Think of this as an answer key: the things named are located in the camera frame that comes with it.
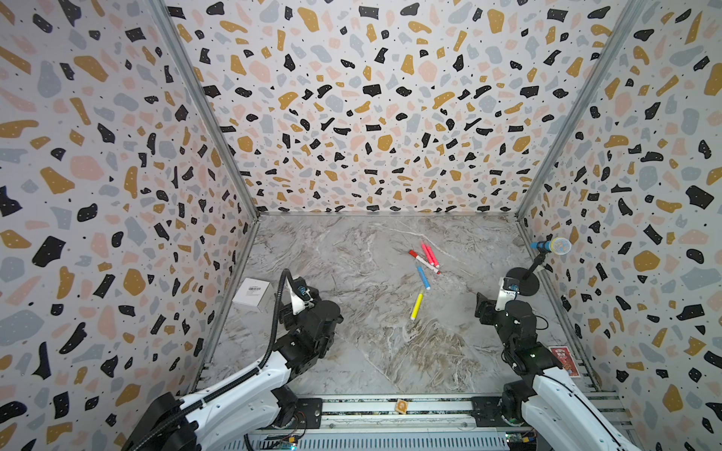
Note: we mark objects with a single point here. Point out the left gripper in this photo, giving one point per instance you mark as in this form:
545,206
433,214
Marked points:
287,320

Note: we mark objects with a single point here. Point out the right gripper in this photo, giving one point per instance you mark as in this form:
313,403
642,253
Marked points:
486,307

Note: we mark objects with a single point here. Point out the yellow highlighter pen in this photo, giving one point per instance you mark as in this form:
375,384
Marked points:
417,305

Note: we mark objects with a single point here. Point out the blue highlighter pen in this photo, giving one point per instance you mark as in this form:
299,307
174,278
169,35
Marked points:
424,278

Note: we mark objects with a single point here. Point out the white red-tipped marker pen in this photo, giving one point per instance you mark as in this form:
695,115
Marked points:
422,261

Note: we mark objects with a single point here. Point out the pink highlighter pen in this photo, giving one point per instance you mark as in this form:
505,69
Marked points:
428,255
437,264

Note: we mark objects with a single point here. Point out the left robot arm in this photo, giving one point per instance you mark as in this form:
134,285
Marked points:
255,397

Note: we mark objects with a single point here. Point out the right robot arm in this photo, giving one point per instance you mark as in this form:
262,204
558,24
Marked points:
545,398

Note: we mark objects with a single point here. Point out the black microphone stand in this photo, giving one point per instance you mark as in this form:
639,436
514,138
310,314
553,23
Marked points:
528,281

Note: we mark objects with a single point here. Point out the red card box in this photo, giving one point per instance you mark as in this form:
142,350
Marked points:
564,355

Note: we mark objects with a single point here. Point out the white small box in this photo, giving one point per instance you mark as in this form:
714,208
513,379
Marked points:
254,295

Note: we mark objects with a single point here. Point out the blue microphone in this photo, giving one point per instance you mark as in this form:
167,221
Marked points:
559,246

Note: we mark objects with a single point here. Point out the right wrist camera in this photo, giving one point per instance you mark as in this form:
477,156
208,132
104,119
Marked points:
508,291

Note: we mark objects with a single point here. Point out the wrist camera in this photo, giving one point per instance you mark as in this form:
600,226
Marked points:
508,291
300,295

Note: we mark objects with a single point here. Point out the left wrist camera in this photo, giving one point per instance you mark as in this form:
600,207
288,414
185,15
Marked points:
300,295

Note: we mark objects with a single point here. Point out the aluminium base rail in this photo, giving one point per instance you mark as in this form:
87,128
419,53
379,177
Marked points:
432,422

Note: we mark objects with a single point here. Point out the orange tag on rail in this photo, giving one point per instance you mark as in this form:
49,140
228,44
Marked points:
401,407

